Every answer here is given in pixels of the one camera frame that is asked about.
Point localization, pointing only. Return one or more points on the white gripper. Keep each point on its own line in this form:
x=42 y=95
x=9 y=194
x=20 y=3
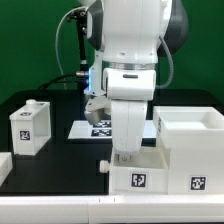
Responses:
x=128 y=122

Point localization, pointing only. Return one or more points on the white drawer tray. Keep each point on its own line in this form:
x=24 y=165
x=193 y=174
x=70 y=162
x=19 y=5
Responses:
x=145 y=173

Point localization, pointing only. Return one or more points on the large white drawer housing box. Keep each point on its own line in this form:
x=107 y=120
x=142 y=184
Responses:
x=192 y=141

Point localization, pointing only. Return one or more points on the small white drawer with knob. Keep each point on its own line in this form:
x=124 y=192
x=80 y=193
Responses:
x=30 y=127

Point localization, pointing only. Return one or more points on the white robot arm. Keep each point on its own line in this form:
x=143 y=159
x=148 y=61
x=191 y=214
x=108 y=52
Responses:
x=128 y=37

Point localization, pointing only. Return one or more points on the white marker sheet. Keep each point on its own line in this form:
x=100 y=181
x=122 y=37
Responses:
x=82 y=130

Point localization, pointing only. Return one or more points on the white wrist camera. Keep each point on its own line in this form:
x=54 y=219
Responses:
x=97 y=108

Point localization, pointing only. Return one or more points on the white left rail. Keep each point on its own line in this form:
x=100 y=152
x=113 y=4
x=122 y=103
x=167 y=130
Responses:
x=5 y=165

